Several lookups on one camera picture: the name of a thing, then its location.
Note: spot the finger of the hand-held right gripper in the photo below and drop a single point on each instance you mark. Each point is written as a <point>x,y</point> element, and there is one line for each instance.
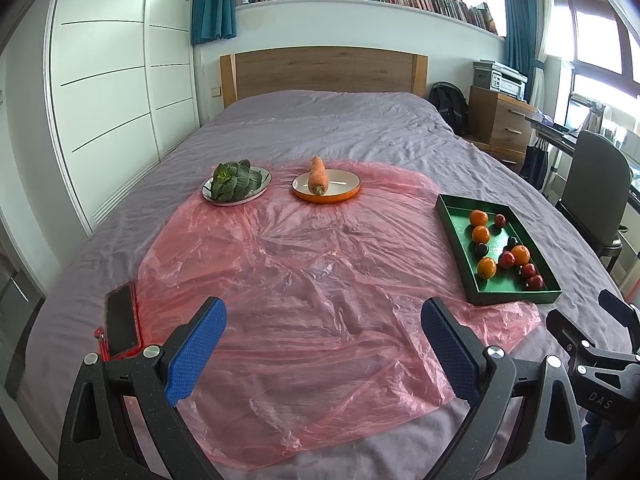
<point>617,307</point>
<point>565,327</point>

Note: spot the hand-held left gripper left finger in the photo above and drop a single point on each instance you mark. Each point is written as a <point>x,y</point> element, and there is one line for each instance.
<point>197,355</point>

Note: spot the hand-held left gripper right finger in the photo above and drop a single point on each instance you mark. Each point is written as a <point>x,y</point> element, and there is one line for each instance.
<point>450,355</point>

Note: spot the green tray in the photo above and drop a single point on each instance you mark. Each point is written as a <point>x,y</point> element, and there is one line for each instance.
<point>502,286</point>

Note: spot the orange mandarin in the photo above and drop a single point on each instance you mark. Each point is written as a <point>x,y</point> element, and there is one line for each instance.
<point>481,234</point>
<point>486,267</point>
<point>520,254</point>
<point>478,217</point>

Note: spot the dark purple plum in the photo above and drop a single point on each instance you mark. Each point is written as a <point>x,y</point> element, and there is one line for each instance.
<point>481,249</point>
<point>512,241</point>

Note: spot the smartphone in red case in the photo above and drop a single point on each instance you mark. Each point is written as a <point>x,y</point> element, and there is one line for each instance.
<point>122,317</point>

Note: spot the pink plastic sheet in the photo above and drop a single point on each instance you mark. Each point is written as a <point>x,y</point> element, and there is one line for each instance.
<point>310,310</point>

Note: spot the grey office chair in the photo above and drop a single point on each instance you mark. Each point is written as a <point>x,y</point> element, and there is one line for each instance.
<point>595,175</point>

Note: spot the dark blue tote bag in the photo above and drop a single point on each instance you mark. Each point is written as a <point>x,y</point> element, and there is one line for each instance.
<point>534,167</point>

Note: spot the white plate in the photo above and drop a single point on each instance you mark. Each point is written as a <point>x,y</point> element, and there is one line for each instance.
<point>260,191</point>

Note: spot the bok choy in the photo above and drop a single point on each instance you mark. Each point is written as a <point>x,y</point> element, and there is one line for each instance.
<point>232,180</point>

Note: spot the dark desk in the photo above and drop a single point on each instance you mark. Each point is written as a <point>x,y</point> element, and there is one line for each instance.
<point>550,127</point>

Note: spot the orange plate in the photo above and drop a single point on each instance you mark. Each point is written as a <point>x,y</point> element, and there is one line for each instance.
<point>345,182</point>

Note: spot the laptop computer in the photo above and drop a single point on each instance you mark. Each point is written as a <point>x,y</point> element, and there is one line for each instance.
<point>575,110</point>

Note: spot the carrot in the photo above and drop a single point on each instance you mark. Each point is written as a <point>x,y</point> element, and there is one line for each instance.
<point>317,177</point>

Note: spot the wooden drawer cabinet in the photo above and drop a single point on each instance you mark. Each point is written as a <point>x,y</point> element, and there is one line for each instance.
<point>500,115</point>

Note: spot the black backpack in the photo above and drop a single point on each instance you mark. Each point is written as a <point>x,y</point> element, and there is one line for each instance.
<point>447,105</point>

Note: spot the white printer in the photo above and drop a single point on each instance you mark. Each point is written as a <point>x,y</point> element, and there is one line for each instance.
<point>507,82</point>

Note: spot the dark framed window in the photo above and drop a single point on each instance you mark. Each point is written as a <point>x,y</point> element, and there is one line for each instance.
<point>595,35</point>

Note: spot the white wardrobe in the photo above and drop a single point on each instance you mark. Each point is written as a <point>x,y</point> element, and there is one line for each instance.
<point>110,85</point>

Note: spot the teal curtain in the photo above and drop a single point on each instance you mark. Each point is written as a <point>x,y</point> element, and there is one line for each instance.
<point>215,0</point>
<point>520,35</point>

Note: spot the wooden headboard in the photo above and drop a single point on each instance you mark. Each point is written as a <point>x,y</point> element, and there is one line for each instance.
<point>325,70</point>

